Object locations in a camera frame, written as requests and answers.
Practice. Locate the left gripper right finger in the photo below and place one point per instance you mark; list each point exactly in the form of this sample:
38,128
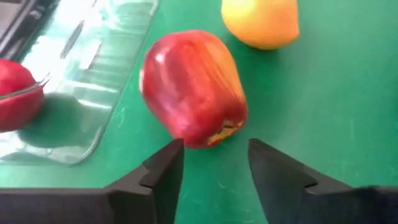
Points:
311,205

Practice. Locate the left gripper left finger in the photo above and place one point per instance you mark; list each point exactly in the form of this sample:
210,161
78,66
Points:
93,205

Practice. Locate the red strawberry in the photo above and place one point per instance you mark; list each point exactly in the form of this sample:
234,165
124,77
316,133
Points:
15,109

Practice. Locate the red and yellow apple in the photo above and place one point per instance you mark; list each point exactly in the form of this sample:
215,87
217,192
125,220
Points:
192,90

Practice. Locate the orange-yellow lemon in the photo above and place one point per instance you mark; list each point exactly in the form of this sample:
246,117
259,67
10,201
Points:
261,21

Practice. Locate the green table mat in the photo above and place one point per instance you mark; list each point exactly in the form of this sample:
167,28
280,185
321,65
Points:
326,93

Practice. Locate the clear plastic bin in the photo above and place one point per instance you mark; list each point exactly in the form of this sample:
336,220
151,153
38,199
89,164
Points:
93,77

